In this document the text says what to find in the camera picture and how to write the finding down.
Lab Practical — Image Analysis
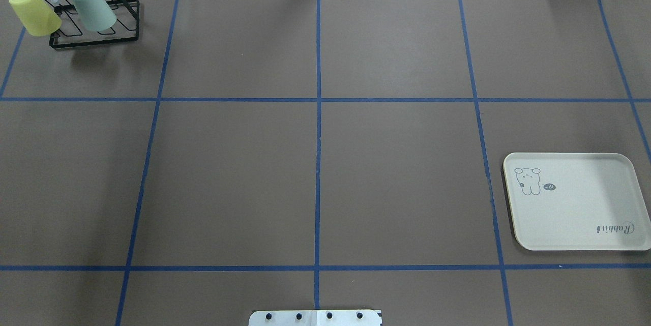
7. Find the green plastic cup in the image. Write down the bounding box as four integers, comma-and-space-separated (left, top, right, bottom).
72, 0, 117, 32

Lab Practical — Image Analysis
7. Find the cream rabbit tray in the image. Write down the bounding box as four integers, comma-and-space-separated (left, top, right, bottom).
502, 153, 649, 251

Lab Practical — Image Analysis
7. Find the yellow plastic cup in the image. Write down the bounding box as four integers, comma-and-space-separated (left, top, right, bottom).
9, 0, 62, 37

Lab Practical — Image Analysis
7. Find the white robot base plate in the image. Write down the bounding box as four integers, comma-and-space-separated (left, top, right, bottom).
248, 309, 383, 325

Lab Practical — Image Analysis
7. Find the black wire cup rack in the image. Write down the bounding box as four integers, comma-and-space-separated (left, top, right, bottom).
8, 0, 141, 49

